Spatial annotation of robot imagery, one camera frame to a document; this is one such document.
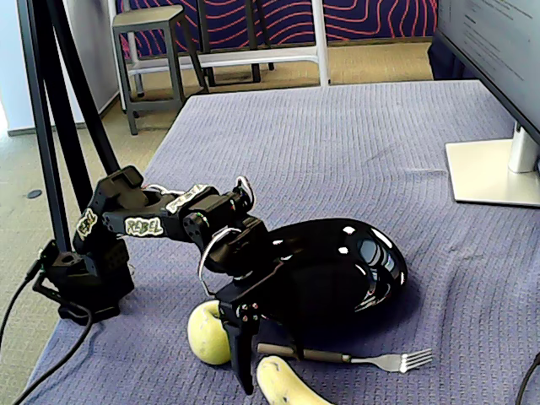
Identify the yellow banana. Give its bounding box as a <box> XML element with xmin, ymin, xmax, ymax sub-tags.
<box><xmin>256</xmin><ymin>355</ymin><xmax>337</xmax><ymax>405</ymax></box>

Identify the glossy black plate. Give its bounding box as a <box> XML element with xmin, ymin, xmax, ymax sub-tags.
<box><xmin>242</xmin><ymin>217</ymin><xmax>409</xmax><ymax>334</ymax></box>

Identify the green apple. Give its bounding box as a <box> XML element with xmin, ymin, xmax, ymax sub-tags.
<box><xmin>186</xmin><ymin>301</ymin><xmax>233</xmax><ymax>366</ymax></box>

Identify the blue-grey woven tablecloth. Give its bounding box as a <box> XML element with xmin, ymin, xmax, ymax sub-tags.
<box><xmin>16</xmin><ymin>79</ymin><xmax>540</xmax><ymax>405</ymax></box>

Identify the silver monitor stand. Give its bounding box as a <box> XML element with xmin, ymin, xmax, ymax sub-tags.
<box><xmin>445</xmin><ymin>121</ymin><xmax>540</xmax><ymax>210</ymax></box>

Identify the black tripod stand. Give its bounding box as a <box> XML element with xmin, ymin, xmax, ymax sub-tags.
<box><xmin>16</xmin><ymin>0</ymin><xmax>120</xmax><ymax>254</ymax></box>

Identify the grey metal stool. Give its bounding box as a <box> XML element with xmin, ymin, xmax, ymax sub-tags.
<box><xmin>111</xmin><ymin>4</ymin><xmax>210</xmax><ymax>136</ymax></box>

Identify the purple panel with red lines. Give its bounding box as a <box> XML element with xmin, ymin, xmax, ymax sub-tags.
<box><xmin>116</xmin><ymin>0</ymin><xmax>439</xmax><ymax>58</ymax></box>

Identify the computer monitor screen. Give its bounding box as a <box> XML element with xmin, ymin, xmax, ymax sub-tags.
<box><xmin>433</xmin><ymin>0</ymin><xmax>540</xmax><ymax>147</ymax></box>

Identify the metal fork grey handle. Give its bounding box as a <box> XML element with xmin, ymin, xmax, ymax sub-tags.
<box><xmin>256</xmin><ymin>342</ymin><xmax>435</xmax><ymax>375</ymax></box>

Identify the thick black USB cable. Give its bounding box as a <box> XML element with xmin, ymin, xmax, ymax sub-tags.
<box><xmin>10</xmin><ymin>303</ymin><xmax>94</xmax><ymax>405</ymax></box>

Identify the thin black power cable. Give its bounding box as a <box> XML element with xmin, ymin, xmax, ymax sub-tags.
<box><xmin>0</xmin><ymin>259</ymin><xmax>46</xmax><ymax>351</ymax></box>

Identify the black chair frame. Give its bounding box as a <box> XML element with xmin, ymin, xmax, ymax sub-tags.
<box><xmin>197</xmin><ymin>0</ymin><xmax>276</xmax><ymax>87</ymax></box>

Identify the white metal bench frame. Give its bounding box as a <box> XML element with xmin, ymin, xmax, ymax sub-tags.
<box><xmin>125</xmin><ymin>0</ymin><xmax>331</xmax><ymax>100</ymax></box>

